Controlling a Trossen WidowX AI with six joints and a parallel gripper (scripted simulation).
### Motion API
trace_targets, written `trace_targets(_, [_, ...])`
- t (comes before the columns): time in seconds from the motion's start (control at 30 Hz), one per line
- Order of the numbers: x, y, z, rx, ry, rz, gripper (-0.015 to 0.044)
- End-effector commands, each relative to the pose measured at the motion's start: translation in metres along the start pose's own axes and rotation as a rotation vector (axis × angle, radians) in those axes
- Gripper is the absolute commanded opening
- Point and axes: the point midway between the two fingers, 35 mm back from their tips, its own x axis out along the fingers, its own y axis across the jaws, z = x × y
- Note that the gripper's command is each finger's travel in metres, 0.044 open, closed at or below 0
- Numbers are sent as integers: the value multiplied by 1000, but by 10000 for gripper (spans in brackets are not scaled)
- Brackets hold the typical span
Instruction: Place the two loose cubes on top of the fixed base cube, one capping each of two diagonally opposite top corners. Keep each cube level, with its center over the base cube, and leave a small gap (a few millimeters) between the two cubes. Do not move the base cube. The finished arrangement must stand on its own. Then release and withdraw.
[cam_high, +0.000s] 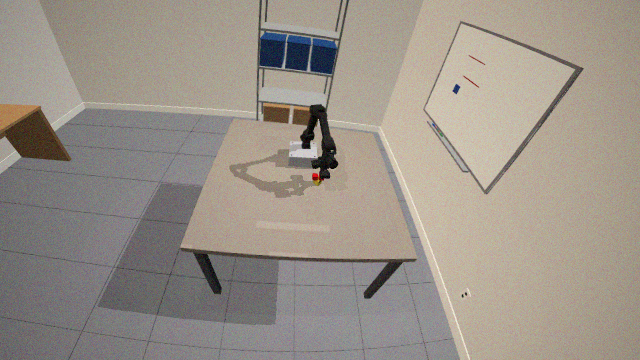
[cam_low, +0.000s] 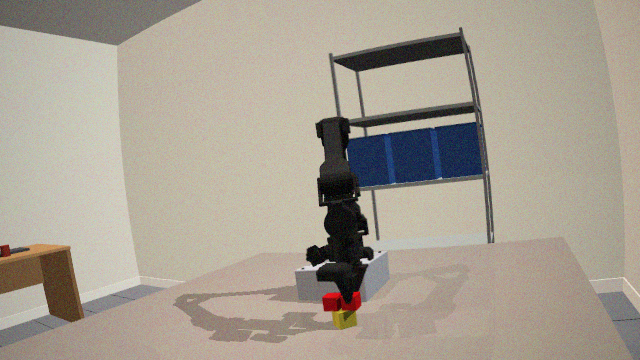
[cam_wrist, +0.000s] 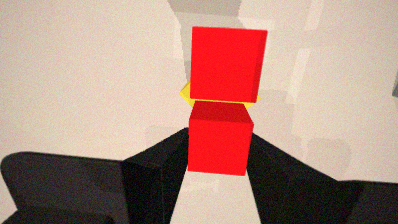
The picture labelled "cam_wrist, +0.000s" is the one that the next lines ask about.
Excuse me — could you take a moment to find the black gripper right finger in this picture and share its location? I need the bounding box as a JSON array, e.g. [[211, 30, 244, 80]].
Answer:
[[246, 133, 398, 224]]

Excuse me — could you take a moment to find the red cube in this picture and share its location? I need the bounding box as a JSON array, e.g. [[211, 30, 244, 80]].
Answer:
[[188, 101, 254, 176], [190, 26, 268, 103]]

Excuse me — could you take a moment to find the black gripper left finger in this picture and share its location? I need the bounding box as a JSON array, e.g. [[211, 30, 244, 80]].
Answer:
[[0, 127, 189, 224]]

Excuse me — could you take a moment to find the yellow cube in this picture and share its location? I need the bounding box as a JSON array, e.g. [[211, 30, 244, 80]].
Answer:
[[179, 79, 261, 110]]

